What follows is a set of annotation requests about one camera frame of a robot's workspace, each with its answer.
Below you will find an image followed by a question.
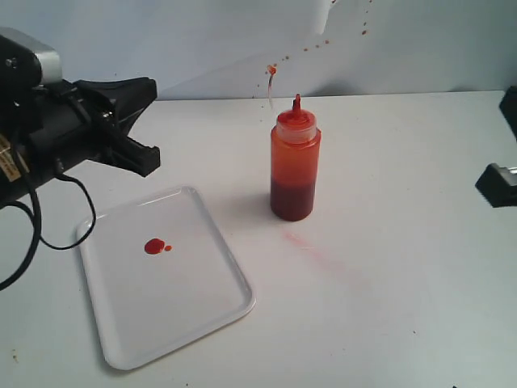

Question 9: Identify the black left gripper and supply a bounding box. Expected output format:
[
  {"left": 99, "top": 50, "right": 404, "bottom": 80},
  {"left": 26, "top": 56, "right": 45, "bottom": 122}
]
[{"left": 1, "top": 77, "right": 161, "bottom": 202}]

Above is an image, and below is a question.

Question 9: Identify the red sauce squeeze bottle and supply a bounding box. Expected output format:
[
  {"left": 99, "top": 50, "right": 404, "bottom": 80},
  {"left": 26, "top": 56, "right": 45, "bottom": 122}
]
[{"left": 270, "top": 94, "right": 322, "bottom": 221}]

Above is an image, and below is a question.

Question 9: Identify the red sauce blob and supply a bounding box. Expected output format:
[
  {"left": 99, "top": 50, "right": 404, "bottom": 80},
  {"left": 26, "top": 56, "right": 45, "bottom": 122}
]
[{"left": 144, "top": 238, "right": 173, "bottom": 255}]

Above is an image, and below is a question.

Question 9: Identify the white rectangular plastic tray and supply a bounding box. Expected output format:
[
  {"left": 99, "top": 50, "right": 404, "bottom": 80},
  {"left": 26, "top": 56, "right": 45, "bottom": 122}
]
[{"left": 77, "top": 185, "right": 256, "bottom": 371}]

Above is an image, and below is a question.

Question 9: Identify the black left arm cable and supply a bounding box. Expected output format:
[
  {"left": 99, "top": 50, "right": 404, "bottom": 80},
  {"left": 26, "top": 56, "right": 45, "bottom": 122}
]
[{"left": 0, "top": 139, "right": 97, "bottom": 292}]

